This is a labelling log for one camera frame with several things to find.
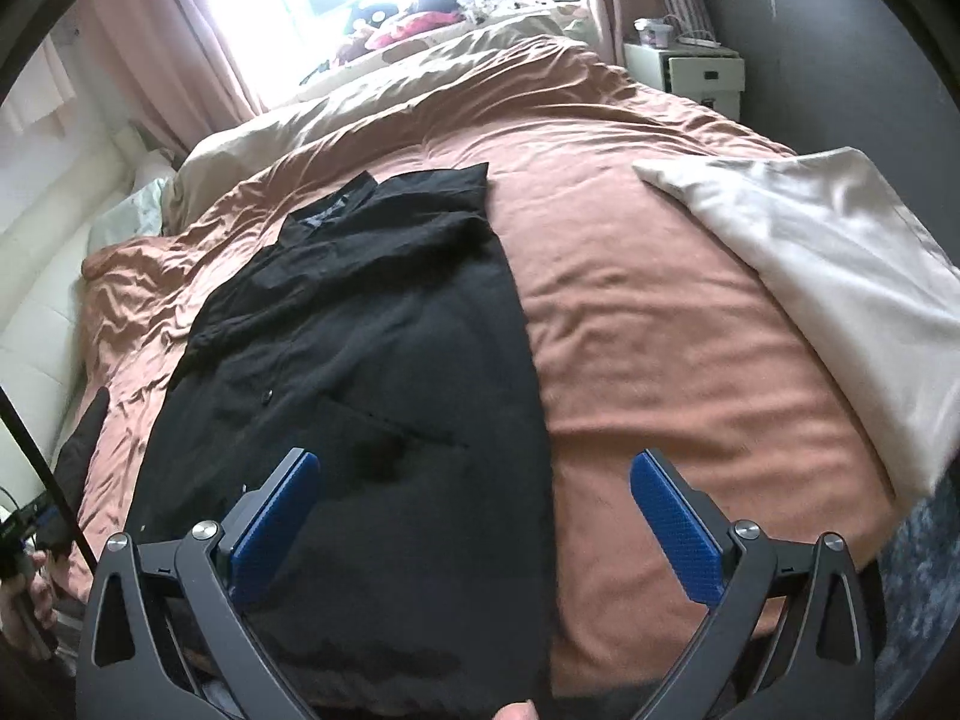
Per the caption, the dark shaggy rug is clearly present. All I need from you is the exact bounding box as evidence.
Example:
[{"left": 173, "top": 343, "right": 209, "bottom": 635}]
[{"left": 875, "top": 461, "right": 958, "bottom": 718}]

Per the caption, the light green pillow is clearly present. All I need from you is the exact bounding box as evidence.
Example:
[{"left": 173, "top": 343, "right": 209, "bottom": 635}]
[{"left": 88, "top": 177, "right": 167, "bottom": 254}]

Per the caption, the black round-eyed plush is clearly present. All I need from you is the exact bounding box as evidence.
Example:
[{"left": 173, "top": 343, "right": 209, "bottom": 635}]
[{"left": 345, "top": 0, "right": 398, "bottom": 34}]

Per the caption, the folded beige cloth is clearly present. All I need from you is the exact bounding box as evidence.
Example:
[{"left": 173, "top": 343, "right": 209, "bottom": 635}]
[{"left": 635, "top": 148, "right": 958, "bottom": 505}]

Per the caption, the white cup on cabinet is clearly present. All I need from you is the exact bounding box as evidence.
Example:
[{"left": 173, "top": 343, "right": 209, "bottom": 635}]
[{"left": 635, "top": 18, "right": 674, "bottom": 50}]

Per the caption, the person's right hand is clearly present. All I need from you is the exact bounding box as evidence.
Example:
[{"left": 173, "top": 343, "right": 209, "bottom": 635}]
[{"left": 493, "top": 700, "right": 539, "bottom": 720}]

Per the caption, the white bedside cabinet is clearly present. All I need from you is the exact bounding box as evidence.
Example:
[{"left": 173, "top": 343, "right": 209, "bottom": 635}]
[{"left": 625, "top": 44, "right": 745, "bottom": 121}]

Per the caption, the cream padded headboard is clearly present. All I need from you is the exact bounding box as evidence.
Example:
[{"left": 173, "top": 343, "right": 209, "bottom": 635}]
[{"left": 0, "top": 138, "right": 133, "bottom": 460}]

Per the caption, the pink plush toy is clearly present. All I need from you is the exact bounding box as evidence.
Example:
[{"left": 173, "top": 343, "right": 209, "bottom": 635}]
[{"left": 364, "top": 11, "right": 464, "bottom": 50}]

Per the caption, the black button-up jacket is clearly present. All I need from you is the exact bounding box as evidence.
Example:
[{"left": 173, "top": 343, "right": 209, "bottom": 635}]
[{"left": 127, "top": 166, "right": 556, "bottom": 718}]

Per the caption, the left pink curtain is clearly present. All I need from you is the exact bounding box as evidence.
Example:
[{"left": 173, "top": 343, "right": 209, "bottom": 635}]
[{"left": 75, "top": 0, "right": 265, "bottom": 156}]

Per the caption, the brown bed duvet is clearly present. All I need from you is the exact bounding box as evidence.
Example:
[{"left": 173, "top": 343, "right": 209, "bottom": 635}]
[{"left": 78, "top": 36, "right": 898, "bottom": 697}]

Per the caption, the person's left hand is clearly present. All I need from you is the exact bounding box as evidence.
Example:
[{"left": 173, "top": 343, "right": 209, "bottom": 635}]
[{"left": 2, "top": 551, "right": 57, "bottom": 661}]

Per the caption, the dark garment on bed edge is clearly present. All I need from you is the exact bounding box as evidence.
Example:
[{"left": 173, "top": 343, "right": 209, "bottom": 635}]
[{"left": 53, "top": 387, "right": 110, "bottom": 514}]

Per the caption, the beige blanket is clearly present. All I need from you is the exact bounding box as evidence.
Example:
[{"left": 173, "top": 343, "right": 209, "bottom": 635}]
[{"left": 161, "top": 7, "right": 599, "bottom": 236}]

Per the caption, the black cable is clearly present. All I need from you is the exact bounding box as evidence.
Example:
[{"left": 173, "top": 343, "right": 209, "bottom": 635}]
[{"left": 0, "top": 385, "right": 101, "bottom": 575}]

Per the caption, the hanging cream cloth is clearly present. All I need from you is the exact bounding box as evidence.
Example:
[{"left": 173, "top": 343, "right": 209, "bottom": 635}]
[{"left": 2, "top": 36, "right": 76, "bottom": 135}]

